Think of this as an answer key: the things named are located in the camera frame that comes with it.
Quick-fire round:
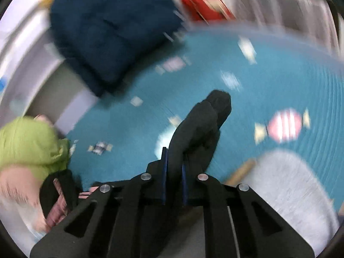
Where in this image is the red box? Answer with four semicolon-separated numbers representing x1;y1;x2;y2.
180;0;236;23

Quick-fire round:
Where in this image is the green pink folded quilt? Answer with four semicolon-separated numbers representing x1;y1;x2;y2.
1;115;70;232

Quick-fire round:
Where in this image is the grey white knit garment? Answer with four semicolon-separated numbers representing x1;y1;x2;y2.
242;149;339;255

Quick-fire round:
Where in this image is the teal quilted bedspread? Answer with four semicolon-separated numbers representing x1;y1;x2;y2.
68;29;343;209

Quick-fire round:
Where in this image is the black garment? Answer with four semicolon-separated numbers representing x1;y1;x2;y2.
168;90;232;177

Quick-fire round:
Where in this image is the navy yellow puffer jacket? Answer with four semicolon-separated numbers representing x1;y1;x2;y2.
50;0;182;96

